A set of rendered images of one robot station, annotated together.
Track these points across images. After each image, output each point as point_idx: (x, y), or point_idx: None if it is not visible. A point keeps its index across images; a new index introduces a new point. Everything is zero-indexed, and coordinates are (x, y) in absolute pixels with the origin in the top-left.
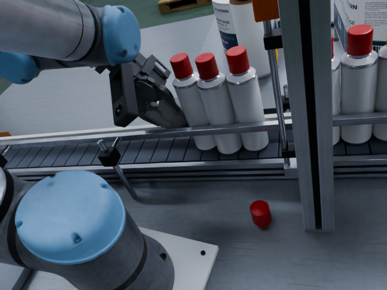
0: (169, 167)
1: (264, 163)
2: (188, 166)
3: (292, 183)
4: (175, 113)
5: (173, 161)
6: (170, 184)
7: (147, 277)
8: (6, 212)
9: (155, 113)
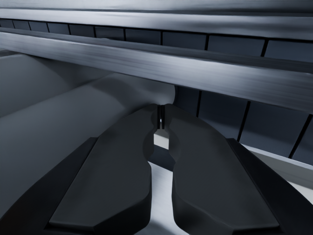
0: (253, 15)
1: (58, 10)
2: (191, 14)
3: (66, 1)
4: (108, 138)
5: (239, 38)
6: (280, 0)
7: None
8: None
9: (190, 187)
